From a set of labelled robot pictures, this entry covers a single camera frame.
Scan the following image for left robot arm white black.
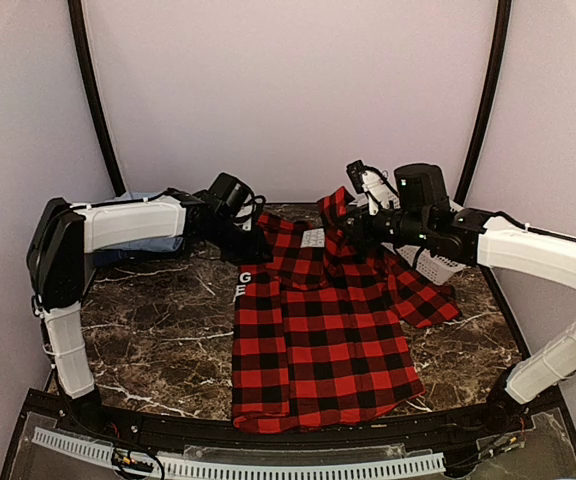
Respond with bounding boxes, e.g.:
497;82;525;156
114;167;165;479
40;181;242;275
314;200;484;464
26;173;272;436

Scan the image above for left black frame post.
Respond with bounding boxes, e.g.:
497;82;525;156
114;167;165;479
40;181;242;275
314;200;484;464
67;0;126;196

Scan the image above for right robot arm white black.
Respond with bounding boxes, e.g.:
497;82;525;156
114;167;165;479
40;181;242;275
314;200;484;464
336;160;576;434

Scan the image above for red black plaid shirt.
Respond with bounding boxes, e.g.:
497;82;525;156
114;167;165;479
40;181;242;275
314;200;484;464
232;189;460;434

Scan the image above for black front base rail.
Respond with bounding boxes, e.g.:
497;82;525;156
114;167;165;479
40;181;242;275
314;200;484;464
14;387;576;464

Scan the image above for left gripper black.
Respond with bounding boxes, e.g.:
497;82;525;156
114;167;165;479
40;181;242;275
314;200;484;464
200;213;273;265

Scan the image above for right black frame post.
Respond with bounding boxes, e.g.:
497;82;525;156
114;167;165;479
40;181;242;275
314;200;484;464
454;0;512;205

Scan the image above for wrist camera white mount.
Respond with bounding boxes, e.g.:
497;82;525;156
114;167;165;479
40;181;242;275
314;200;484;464
233;202;258;231
346;160;400;215

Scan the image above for folded light blue shirt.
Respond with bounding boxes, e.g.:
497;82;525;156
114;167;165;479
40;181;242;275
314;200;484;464
106;191;183;253

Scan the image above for black frame post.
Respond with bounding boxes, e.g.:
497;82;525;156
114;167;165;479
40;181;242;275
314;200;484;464
67;0;126;196
454;0;512;205

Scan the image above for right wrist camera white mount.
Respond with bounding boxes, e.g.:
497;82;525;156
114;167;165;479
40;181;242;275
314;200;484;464
346;160;400;215

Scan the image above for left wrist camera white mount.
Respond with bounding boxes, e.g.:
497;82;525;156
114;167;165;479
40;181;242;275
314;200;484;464
233;202;258;231

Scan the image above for white plastic mesh basket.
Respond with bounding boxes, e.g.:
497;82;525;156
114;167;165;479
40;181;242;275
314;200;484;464
347;197;467;286

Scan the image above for folded dark navy shirt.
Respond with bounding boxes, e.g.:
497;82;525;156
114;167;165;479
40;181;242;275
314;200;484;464
92;249;181;268

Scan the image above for white slotted cable duct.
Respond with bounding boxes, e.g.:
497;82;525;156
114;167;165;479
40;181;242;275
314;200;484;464
32;427;446;479

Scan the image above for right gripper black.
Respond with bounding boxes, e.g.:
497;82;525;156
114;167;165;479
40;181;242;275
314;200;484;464
334;202;432;252

